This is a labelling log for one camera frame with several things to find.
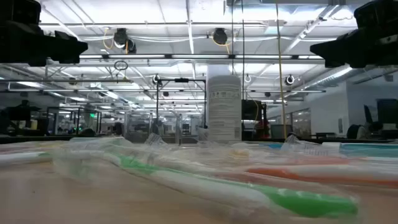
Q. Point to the black cabinet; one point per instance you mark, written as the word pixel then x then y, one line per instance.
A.
pixel 251 112

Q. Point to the person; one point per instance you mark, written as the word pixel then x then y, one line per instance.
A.
pixel 360 133

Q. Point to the dark robot workstation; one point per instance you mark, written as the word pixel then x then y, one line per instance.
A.
pixel 18 113

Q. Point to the purple toothbrush in clear wrapper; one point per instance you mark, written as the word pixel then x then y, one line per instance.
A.
pixel 320 151

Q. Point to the long ceiling light bar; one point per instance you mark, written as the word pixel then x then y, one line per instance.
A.
pixel 199 56

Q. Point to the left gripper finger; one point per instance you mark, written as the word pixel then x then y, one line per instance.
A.
pixel 70 45
pixel 66 59

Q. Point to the dark computer monitor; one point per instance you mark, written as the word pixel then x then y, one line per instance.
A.
pixel 387 112

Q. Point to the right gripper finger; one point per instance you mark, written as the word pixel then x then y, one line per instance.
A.
pixel 335 46
pixel 337 62

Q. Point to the white wipes canister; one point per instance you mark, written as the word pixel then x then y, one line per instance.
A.
pixel 224 109

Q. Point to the red object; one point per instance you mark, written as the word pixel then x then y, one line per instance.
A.
pixel 262 129

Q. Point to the teal mouthwash bottle white cap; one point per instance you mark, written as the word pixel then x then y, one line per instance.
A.
pixel 367 150

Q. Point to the pale yellow container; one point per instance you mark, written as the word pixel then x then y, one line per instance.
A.
pixel 33 124

